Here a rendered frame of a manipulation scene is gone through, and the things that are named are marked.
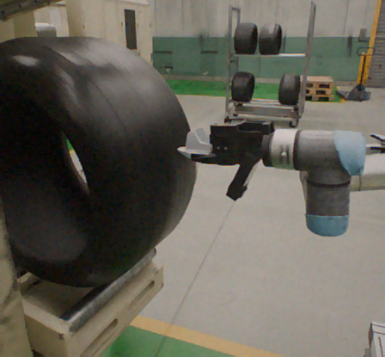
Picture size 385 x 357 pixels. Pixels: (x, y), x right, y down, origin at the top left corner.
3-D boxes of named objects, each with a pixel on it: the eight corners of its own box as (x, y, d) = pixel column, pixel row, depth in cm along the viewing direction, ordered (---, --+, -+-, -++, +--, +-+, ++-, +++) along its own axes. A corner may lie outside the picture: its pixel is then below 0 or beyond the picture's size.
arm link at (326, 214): (341, 212, 72) (343, 162, 69) (353, 242, 62) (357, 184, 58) (301, 211, 74) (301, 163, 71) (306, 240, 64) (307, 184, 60)
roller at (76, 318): (53, 322, 73) (45, 328, 76) (66, 339, 73) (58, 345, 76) (150, 239, 102) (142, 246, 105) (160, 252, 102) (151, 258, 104)
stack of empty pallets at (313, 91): (333, 101, 821) (337, 82, 805) (294, 99, 849) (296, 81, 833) (333, 93, 933) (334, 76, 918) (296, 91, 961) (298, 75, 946)
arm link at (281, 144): (301, 163, 68) (290, 176, 62) (278, 161, 70) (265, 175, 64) (302, 126, 66) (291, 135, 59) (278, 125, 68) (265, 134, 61)
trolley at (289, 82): (299, 129, 582) (314, 2, 515) (222, 122, 628) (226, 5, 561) (302, 121, 637) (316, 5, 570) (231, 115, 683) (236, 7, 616)
